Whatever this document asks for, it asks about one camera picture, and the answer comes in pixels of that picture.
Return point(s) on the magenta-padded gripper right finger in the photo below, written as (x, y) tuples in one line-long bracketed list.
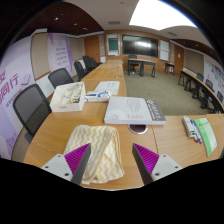
[(146, 160)]

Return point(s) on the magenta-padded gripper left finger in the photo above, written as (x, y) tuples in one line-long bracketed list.
[(75, 160)]

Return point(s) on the yellow white zigzag towel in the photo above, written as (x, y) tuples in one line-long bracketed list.
[(100, 143)]

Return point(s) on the round black table grommet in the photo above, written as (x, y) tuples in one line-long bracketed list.
[(137, 129)]

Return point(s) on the large white book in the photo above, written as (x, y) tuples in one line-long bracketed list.
[(130, 110)]

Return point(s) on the pack of marker pens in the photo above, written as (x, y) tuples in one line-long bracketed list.
[(190, 128)]

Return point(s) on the open white cardboard box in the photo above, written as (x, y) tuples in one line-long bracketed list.
[(66, 106)]

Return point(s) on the green booklet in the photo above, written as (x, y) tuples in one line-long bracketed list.
[(207, 133)]

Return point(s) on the small white blue box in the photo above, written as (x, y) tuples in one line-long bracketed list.
[(96, 97)]

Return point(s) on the black mesh office chair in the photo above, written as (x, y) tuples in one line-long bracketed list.
[(60, 77), (30, 106)]

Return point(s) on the white printed paper sheet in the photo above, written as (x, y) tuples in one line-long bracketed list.
[(108, 87)]

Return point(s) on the long wooden side table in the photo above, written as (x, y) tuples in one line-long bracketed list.
[(193, 78)]

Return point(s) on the black office chairs group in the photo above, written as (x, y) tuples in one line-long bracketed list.
[(209, 88), (86, 65)]

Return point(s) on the dark-legged wooden desk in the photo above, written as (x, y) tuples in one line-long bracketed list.
[(141, 61)]

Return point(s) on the small wooden desk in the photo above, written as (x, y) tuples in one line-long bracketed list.
[(170, 64)]

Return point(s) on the brown wooden door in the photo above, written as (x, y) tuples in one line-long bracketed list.
[(179, 60)]

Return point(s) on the bright ceiling light panel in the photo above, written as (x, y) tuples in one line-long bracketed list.
[(160, 13)]

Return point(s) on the purple wall banner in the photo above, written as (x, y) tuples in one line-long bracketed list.
[(60, 53)]

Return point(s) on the white wall whiteboard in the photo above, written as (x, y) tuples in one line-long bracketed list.
[(164, 50)]

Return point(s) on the black wall display screen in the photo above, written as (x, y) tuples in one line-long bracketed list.
[(140, 45)]

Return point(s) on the green-tinted wall whiteboard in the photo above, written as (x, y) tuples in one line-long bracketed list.
[(113, 44)]

